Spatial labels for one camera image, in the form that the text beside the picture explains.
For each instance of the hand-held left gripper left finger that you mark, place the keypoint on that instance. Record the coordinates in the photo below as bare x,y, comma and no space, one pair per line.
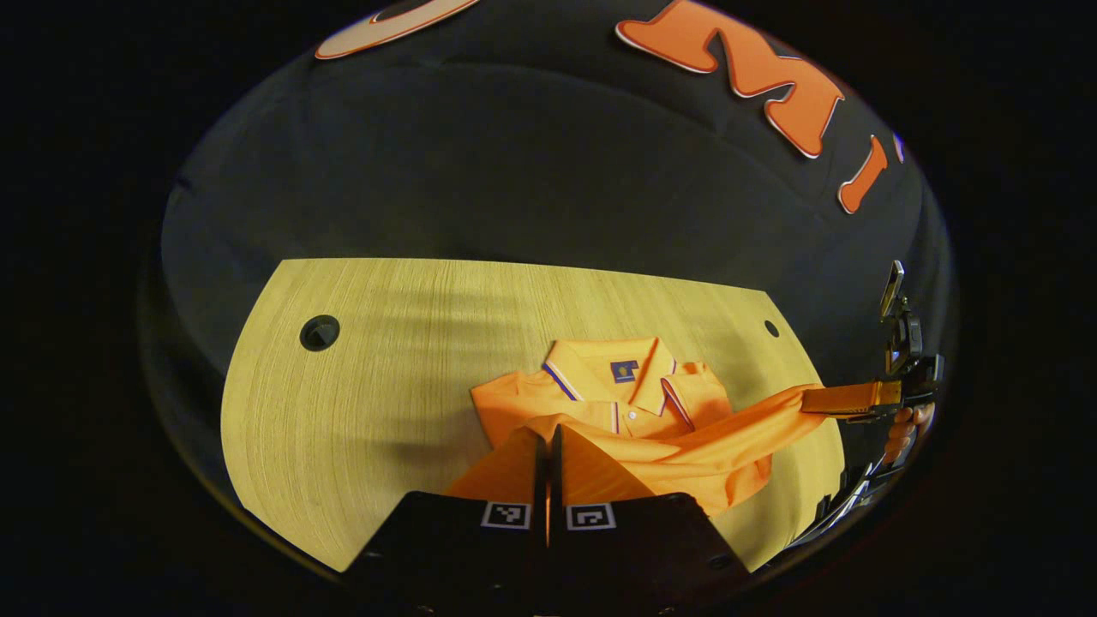
446,548

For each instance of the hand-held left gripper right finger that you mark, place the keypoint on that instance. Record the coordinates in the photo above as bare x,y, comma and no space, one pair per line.
651,548

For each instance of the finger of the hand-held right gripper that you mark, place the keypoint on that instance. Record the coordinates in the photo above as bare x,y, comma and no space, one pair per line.
848,401

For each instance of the orange T-shirt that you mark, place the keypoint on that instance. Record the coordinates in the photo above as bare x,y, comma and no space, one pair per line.
686,454

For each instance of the black backdrop cloth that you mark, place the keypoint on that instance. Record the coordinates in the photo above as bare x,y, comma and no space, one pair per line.
514,171

